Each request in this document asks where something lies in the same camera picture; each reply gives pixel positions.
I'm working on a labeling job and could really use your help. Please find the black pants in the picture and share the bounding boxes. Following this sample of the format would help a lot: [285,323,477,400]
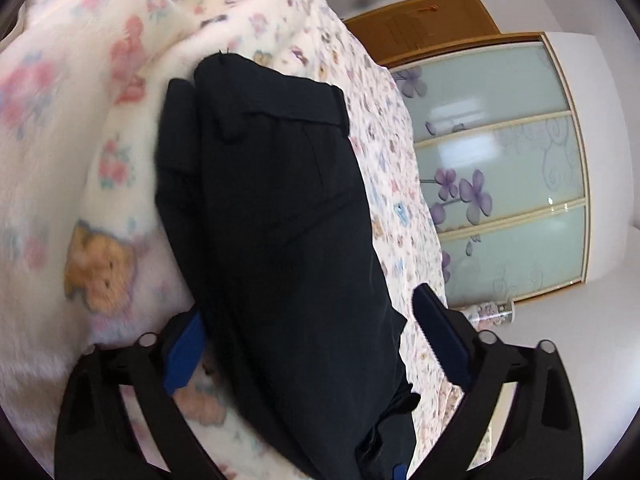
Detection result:
[154,52,421,480]

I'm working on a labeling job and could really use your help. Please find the frosted glass sliding wardrobe door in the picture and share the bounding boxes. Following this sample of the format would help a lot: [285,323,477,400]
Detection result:
[387,32,593,309]

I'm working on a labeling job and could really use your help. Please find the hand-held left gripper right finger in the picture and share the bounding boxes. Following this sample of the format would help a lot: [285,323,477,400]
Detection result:
[410,282,585,480]

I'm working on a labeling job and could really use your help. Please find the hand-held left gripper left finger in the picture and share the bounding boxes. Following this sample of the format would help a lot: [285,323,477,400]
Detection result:
[54,310,226,480]

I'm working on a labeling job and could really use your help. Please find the brown wooden door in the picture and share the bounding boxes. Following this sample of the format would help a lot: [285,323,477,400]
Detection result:
[342,0,501,67]

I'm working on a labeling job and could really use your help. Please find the clear cylinder of plush toys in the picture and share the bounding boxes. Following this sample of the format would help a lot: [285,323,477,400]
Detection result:
[462,298,516,332]

